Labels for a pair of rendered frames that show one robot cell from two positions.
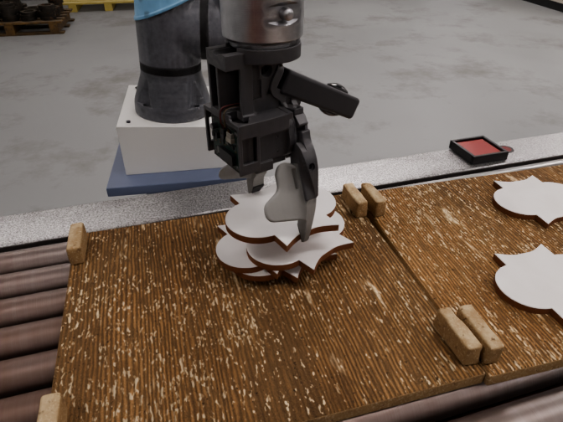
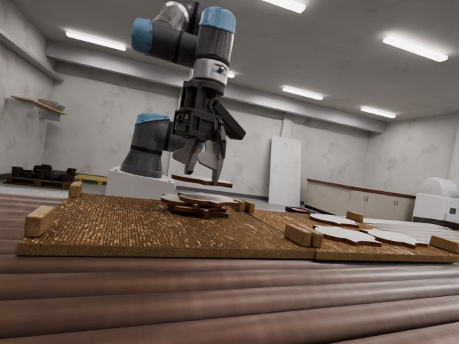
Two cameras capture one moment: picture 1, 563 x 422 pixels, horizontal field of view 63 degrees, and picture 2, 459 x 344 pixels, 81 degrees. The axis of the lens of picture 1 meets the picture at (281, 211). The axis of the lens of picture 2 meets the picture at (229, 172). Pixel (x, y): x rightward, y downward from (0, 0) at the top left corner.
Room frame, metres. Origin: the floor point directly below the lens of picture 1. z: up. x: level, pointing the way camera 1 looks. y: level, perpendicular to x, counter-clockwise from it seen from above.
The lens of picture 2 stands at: (-0.13, 0.01, 1.06)
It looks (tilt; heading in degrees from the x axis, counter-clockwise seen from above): 2 degrees down; 353
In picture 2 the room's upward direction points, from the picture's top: 9 degrees clockwise
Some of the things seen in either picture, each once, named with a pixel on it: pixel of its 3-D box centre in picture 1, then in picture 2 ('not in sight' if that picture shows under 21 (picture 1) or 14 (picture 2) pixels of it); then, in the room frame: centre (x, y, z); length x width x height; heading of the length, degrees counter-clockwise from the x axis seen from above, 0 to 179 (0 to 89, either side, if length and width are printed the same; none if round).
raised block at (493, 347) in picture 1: (477, 333); (308, 235); (0.33, -0.20, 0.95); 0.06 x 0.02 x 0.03; 14
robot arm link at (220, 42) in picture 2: not in sight; (215, 40); (0.45, 0.02, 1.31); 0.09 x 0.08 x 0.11; 6
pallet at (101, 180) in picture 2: (111, 1); (102, 181); (7.43, 2.53, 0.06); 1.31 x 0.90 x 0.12; 99
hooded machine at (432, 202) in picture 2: not in sight; (438, 207); (6.12, -6.27, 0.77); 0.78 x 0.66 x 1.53; 9
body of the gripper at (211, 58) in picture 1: (257, 104); (201, 113); (0.44, 0.02, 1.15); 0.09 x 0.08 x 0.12; 124
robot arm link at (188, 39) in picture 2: not in sight; (202, 55); (0.54, 0.04, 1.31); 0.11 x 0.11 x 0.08; 6
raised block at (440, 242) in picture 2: not in sight; (444, 244); (0.42, -0.58, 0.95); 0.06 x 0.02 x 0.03; 14
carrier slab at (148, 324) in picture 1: (245, 296); (174, 220); (0.40, 0.04, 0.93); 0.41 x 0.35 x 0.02; 106
